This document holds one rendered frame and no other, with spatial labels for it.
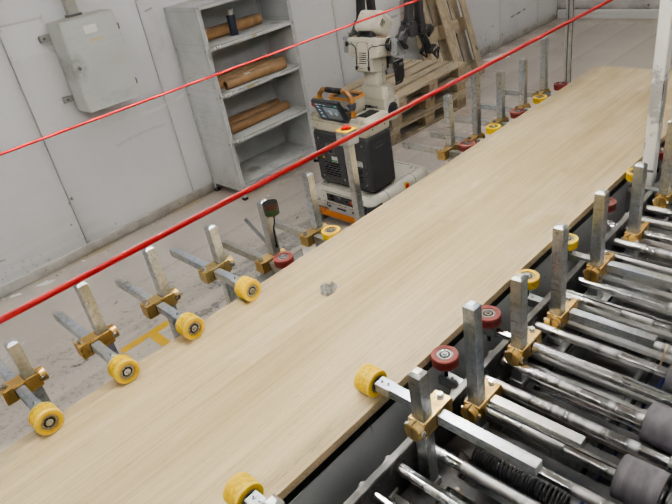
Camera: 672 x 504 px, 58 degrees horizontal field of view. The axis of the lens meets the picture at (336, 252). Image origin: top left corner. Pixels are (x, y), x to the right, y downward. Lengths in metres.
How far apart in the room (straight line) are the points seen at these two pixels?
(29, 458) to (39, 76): 3.24
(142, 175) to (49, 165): 0.73
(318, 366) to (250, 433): 0.29
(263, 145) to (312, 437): 4.37
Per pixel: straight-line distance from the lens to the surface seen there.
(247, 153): 5.65
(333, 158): 4.30
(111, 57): 4.67
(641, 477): 1.62
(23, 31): 4.70
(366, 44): 4.25
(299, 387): 1.77
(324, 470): 1.69
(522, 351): 1.86
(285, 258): 2.36
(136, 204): 5.14
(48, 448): 1.93
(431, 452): 1.62
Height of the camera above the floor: 2.09
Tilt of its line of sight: 30 degrees down
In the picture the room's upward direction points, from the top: 10 degrees counter-clockwise
